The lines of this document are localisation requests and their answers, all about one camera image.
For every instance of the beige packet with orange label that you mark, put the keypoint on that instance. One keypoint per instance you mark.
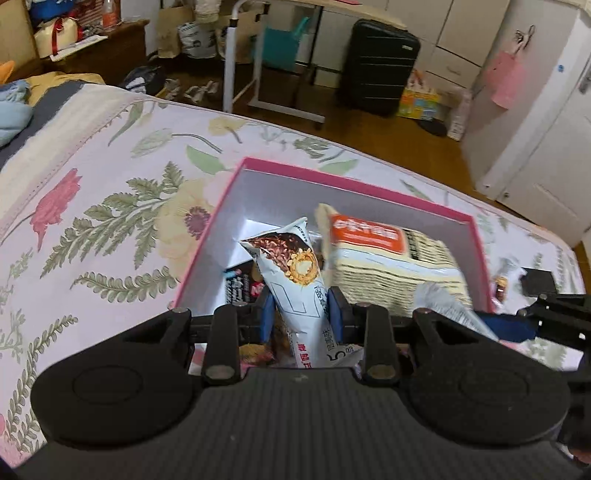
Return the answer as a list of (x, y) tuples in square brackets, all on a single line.
[(392, 267)]

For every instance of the white door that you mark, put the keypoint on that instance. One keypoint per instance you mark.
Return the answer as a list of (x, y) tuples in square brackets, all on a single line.
[(545, 138)]

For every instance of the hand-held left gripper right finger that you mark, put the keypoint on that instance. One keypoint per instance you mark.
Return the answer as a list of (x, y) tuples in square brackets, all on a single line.
[(336, 318)]

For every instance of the colourful cardboard box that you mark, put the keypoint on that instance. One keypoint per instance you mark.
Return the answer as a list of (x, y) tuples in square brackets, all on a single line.
[(425, 99)]

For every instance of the blue cloth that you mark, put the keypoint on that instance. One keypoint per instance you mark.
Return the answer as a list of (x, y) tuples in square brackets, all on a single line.
[(14, 110)]

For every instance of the black white snack packet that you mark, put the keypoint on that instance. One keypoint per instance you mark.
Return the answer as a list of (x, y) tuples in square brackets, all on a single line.
[(240, 286)]

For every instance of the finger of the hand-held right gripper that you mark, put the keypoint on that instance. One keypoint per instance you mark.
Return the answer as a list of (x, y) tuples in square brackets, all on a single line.
[(505, 325)]

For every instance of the wooden nightstand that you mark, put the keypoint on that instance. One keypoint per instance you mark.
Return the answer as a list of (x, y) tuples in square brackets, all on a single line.
[(111, 53)]

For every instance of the yellow grey blanket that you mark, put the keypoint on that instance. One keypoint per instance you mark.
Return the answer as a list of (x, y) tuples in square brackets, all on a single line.
[(51, 97)]

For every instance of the black bag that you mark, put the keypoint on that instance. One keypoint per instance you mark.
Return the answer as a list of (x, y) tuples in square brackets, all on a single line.
[(143, 79)]

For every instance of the clear coated nut packet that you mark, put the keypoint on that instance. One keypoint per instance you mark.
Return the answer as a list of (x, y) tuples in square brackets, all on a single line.
[(258, 353)]

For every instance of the white plastic bag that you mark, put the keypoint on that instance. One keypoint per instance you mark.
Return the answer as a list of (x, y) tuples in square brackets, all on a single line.
[(197, 40)]

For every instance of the teal shopping bag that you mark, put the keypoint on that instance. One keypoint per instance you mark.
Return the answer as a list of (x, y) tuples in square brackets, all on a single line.
[(282, 48)]

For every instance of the black round base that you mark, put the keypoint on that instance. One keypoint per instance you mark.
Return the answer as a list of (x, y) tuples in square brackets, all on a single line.
[(433, 127)]

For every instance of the black smartphone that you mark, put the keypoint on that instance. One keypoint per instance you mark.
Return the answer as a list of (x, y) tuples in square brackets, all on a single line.
[(539, 281)]

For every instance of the cream package with red ribbon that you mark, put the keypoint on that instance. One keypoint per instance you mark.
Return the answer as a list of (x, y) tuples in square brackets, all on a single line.
[(55, 37)]

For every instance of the floral bedspread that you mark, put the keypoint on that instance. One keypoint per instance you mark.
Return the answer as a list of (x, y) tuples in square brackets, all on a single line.
[(115, 152)]

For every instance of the wooden rolling desk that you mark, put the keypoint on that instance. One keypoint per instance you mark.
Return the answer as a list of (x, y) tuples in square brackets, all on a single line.
[(240, 50)]

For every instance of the white wafer bar packet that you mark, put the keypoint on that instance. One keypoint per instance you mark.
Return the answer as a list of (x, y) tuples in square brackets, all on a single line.
[(295, 277)]

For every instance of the black suitcase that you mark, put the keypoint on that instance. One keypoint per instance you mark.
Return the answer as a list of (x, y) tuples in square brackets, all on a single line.
[(378, 67)]

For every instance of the pair of shoes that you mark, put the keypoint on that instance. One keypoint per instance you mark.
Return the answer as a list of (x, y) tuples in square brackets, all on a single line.
[(196, 90)]

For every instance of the white printed bag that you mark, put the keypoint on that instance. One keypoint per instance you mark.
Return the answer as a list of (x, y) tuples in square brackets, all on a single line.
[(458, 115)]

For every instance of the pink cardboard box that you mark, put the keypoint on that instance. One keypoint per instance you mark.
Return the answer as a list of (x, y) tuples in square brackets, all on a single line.
[(369, 189)]

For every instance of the orange bottle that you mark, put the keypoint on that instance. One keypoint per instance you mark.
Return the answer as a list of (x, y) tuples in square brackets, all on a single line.
[(111, 13)]

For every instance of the pink hanging cloth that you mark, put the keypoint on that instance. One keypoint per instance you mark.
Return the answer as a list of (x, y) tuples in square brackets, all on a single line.
[(504, 81)]

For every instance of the brown paper bag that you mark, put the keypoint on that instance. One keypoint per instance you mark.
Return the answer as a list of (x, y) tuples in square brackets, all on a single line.
[(171, 32)]

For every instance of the white drawer cabinet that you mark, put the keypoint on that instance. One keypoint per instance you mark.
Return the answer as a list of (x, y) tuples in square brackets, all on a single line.
[(457, 41)]

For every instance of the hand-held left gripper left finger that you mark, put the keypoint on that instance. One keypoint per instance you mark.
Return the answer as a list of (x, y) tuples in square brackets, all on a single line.
[(265, 318)]

